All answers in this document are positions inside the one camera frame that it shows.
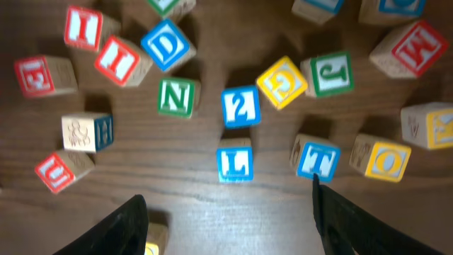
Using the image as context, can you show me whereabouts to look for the blue 5 block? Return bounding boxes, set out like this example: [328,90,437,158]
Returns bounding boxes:
[292,0,344,26]

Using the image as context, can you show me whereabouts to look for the blue d block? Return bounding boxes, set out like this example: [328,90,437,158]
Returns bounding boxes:
[140,18,197,73]
[358,0,426,26]

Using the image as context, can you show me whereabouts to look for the blue 2 block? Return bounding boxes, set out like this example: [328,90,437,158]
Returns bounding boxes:
[221,86,261,129]

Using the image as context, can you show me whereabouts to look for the yellow O block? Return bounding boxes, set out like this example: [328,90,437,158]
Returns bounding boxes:
[144,223,168,255]
[349,134,411,183]

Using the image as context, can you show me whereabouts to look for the blue L block lower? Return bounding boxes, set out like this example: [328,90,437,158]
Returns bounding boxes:
[216,137,254,183]

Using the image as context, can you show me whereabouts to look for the yellow K block right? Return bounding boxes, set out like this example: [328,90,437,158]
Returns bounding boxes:
[401,102,452,150]

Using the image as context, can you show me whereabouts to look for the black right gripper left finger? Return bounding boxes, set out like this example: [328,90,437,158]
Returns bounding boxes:
[55,195,149,255]

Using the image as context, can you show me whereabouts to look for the red E block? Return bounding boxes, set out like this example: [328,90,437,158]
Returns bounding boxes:
[14,55,78,98]

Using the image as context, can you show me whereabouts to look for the red M block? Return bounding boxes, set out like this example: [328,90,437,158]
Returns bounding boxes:
[369,20,449,79]

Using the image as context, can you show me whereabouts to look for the green 4 block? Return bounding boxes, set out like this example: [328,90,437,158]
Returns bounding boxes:
[147,0,197,18]

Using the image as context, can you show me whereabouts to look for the green J block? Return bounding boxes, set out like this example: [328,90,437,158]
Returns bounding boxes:
[300,52,355,98]

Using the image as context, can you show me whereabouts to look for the blue H block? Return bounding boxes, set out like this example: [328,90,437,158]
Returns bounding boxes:
[62,113,114,153]

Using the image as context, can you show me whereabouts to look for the red I block lower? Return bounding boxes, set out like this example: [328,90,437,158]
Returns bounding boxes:
[94,35,153,87]

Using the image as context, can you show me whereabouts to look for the yellow G block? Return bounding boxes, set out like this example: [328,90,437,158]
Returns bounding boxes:
[256,56,308,111]

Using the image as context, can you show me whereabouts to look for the red U block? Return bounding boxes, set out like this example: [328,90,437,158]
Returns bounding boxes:
[35,150,95,194]

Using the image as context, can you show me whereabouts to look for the green N block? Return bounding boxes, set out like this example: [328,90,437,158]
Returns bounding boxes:
[157,77,201,119]

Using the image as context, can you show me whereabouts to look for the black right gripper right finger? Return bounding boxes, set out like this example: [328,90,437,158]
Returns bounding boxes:
[312,175,439,255]

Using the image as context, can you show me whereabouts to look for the blue D block right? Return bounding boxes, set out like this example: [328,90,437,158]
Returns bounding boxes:
[358,0,426,26]

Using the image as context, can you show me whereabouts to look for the blue T block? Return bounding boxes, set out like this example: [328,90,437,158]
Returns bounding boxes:
[289,133,341,183]

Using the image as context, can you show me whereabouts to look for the red I block upper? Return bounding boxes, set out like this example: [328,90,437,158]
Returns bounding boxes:
[64,6,121,52]

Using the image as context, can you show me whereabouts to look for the red i block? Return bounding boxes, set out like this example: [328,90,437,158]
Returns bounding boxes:
[64,6,121,52]
[94,35,153,87]

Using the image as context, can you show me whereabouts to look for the blue D block centre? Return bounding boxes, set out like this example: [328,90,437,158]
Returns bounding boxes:
[140,18,197,73]

